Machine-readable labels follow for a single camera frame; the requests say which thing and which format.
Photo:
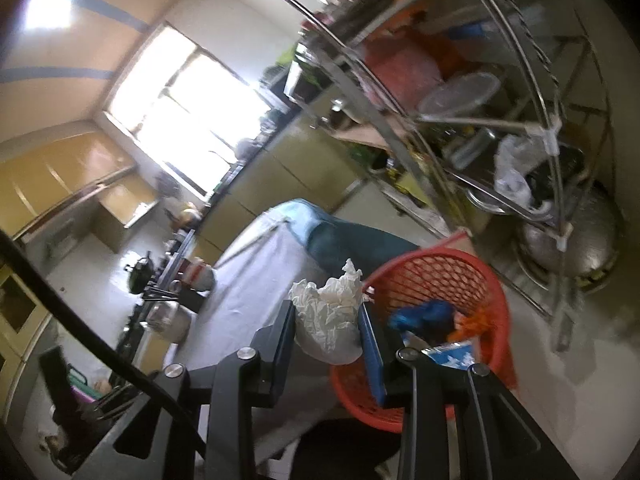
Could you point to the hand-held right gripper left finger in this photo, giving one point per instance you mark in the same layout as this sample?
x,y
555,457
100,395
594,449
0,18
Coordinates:
x,y
282,340

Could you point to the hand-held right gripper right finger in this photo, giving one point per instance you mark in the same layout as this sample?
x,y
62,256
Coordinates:
x,y
372,355

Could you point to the white tissue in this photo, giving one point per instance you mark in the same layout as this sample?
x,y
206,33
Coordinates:
x,y
325,320

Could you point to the red plastic basket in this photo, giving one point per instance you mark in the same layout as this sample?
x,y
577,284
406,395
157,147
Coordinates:
x,y
350,400

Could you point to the grey tablecloth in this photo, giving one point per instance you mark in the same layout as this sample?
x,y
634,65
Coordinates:
x,y
250,300

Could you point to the long pale stick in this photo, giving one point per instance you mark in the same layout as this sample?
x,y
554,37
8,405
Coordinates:
x,y
250,246

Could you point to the black chopstick holder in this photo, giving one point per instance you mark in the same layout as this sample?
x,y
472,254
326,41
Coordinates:
x,y
190,296

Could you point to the stack of red white bowls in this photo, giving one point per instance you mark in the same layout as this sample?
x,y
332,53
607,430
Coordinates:
x,y
198,274

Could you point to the metal pot with lid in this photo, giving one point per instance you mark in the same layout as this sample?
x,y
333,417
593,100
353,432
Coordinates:
x,y
167,320

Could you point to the bundle of black chopsticks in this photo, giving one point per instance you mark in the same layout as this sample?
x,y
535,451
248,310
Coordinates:
x,y
160,291

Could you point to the black wok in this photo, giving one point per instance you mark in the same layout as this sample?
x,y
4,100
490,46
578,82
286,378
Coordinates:
x,y
138,270

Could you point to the yellow lower cabinets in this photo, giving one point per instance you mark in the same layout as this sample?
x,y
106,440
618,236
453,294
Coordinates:
x,y
300,160

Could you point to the yellow cabinets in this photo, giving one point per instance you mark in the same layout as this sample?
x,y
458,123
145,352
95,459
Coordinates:
x,y
300,160
65,170

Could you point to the large metal pot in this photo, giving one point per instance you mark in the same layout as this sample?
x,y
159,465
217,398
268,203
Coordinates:
x,y
575,245

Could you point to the white plastic bag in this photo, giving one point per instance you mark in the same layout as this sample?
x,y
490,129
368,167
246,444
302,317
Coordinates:
x,y
515,170

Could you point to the window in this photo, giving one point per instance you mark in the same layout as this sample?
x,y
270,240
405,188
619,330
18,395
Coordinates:
x,y
185,110

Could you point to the metal kitchen rack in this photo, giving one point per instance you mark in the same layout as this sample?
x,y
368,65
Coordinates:
x,y
350,80

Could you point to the yellow upper cabinets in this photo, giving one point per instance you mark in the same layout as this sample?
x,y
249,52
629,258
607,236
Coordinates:
x,y
65,170

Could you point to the clear plastic container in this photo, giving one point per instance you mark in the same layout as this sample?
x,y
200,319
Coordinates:
x,y
460,92

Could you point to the red plastic bag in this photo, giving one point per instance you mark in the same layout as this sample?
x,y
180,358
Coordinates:
x,y
405,62

